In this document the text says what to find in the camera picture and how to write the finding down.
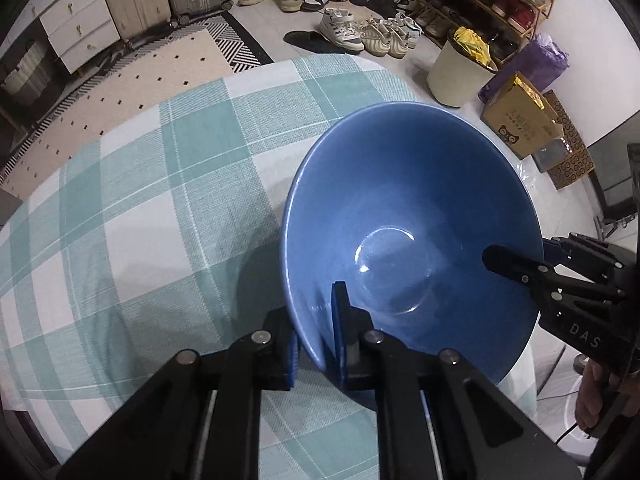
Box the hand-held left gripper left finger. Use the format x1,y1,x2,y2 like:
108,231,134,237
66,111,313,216
57,306,302,480

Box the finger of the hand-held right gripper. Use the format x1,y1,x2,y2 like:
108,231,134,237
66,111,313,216
541,231,629,292
481,244,557,287

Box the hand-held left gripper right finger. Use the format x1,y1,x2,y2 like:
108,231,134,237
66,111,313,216
330,280,576,480

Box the blue bowl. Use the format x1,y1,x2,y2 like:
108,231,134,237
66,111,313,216
280,101,546,412

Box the person's right hand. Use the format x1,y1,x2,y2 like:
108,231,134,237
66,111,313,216
574,359,627,432

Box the dark furniture piece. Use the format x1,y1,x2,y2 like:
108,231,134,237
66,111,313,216
585,112,640,241

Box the brown patterned flat box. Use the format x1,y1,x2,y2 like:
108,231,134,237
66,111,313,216
542,90,597,191

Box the grey flat package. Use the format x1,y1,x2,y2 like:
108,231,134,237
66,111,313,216
532,135,568,173

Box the printed cardboard box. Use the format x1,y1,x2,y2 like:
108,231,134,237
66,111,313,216
480,71,566,160

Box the cream trash bin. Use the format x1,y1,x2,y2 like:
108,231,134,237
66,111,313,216
426,27,500,109

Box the purple plastic bag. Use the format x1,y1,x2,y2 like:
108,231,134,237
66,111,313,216
477,33,571,104

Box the teal checked tablecloth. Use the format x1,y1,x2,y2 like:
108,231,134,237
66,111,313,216
0,54,541,480

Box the yellow bag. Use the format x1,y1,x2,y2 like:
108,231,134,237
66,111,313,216
452,27,493,67

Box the wooden shoe rack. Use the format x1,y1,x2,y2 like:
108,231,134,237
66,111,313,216
415,0,565,63

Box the collection of sneakers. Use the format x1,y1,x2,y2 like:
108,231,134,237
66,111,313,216
417,0,558,48

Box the pile of loose shoes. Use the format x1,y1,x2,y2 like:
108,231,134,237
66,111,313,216
237,0,423,58

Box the cream diamond pattern rug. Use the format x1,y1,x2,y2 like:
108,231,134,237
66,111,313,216
0,10,276,201

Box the woven laundry basket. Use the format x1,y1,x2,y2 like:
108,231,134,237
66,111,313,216
0,40,53,108

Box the white drawer cabinet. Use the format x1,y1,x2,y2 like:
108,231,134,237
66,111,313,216
37,0,122,77

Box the black cable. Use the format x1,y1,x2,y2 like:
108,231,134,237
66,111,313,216
554,421,592,447

